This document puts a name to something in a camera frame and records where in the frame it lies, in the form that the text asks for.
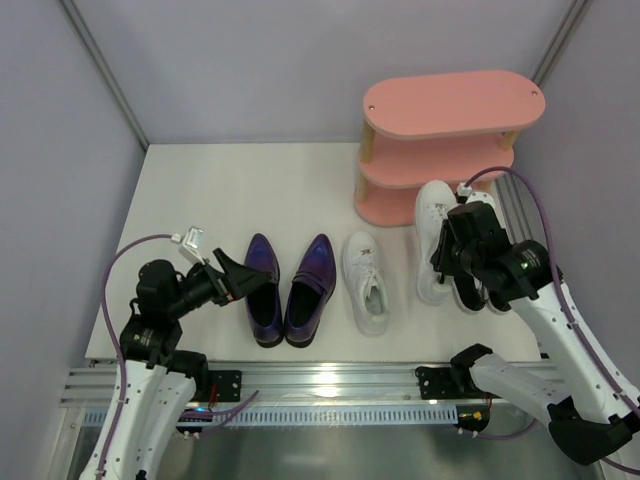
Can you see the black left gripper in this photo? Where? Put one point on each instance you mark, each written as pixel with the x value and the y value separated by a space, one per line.
pixel 221 285

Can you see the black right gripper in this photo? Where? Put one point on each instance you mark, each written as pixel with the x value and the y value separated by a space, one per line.
pixel 445 250

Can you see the black canvas sneaker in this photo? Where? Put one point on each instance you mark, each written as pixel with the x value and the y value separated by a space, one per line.
pixel 491 300
pixel 471 295

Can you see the white sneaker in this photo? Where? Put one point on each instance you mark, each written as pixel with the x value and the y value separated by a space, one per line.
pixel 365 283
pixel 433 202

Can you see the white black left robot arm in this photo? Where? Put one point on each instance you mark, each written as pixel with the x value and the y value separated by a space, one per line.
pixel 155 380

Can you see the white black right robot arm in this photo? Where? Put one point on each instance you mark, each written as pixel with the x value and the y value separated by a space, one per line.
pixel 596 411

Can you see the purple loafer left shoe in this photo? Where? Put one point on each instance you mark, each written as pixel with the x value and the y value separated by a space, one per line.
pixel 263 306

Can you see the purple loafer shoe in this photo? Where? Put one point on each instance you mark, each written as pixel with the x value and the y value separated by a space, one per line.
pixel 263 306
pixel 312 286

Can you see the purple loafer right shoe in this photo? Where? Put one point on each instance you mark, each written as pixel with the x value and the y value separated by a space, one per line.
pixel 312 286

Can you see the pink shoe shelf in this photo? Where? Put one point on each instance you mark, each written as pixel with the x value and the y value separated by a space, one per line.
pixel 454 127

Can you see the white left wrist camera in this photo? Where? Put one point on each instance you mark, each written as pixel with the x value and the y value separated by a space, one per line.
pixel 188 244

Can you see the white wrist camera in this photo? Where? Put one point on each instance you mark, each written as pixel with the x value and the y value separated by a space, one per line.
pixel 188 244
pixel 467 194

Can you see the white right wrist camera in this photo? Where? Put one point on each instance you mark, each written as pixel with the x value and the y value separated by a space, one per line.
pixel 467 194

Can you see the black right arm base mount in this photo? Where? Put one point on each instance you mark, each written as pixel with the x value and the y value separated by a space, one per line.
pixel 446 383

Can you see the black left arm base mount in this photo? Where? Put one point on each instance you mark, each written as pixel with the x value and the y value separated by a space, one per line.
pixel 219 386

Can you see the white slotted cable duct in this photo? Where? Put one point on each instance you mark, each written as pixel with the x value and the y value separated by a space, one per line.
pixel 345 415

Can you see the aluminium rail frame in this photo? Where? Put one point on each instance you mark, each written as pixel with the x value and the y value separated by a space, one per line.
pixel 279 384

